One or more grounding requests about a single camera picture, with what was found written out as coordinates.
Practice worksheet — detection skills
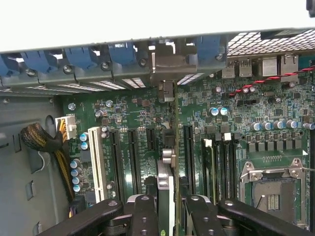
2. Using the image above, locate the dark RAM stick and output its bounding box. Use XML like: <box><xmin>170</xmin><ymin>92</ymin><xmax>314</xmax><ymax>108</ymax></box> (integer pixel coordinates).
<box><xmin>201</xmin><ymin>138</ymin><xmax>217</xmax><ymax>205</ymax></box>

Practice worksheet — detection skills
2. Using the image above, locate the black RAM slot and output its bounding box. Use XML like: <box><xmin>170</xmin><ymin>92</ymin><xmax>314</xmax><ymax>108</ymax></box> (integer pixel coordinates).
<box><xmin>223</xmin><ymin>132</ymin><xmax>233</xmax><ymax>201</ymax></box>
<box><xmin>232</xmin><ymin>140</ymin><xmax>241</xmax><ymax>197</ymax></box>
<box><xmin>215</xmin><ymin>140</ymin><xmax>224</xmax><ymax>202</ymax></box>

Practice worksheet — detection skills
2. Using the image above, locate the white PCI expansion slot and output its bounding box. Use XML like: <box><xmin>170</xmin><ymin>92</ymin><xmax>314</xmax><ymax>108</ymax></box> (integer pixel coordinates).
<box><xmin>88</xmin><ymin>126</ymin><xmax>107</xmax><ymax>204</ymax></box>

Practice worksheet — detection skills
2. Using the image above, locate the CPU socket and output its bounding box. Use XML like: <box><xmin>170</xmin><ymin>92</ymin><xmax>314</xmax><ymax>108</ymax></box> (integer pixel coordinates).
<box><xmin>240</xmin><ymin>158</ymin><xmax>307</xmax><ymax>222</ymax></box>

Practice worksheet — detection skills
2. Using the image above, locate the short black expansion slot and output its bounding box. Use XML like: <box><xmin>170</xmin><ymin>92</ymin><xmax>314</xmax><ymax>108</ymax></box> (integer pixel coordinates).
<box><xmin>146</xmin><ymin>127</ymin><xmax>157</xmax><ymax>151</ymax></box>

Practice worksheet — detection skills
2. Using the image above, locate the green motherboard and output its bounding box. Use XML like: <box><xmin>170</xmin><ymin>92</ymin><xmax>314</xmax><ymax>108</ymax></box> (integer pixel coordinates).
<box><xmin>61</xmin><ymin>59</ymin><xmax>315</xmax><ymax>236</ymax></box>

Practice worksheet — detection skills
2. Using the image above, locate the black open PC case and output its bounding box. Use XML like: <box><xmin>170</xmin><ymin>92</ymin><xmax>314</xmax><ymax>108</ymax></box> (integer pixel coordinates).
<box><xmin>0</xmin><ymin>28</ymin><xmax>315</xmax><ymax>236</ymax></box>

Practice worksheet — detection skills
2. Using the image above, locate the blue card retention clip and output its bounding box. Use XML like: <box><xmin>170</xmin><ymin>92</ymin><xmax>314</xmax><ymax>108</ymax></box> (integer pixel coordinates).
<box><xmin>0</xmin><ymin>53</ymin><xmax>20</xmax><ymax>77</ymax></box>
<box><xmin>21</xmin><ymin>50</ymin><xmax>59</xmax><ymax>74</ymax></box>
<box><xmin>65</xmin><ymin>46</ymin><xmax>99</xmax><ymax>69</ymax></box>
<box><xmin>195</xmin><ymin>36</ymin><xmax>222</xmax><ymax>62</ymax></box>
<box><xmin>108</xmin><ymin>43</ymin><xmax>137</xmax><ymax>66</ymax></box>

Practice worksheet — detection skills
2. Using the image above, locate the braided power cable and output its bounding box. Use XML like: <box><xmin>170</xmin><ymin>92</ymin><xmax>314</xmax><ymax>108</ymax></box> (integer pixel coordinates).
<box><xmin>20</xmin><ymin>114</ymin><xmax>77</xmax><ymax>218</ymax></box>

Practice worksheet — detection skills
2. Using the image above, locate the red black twisted wire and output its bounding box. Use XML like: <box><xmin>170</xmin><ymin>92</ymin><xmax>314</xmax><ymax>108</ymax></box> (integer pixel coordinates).
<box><xmin>228</xmin><ymin>65</ymin><xmax>315</xmax><ymax>98</ymax></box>

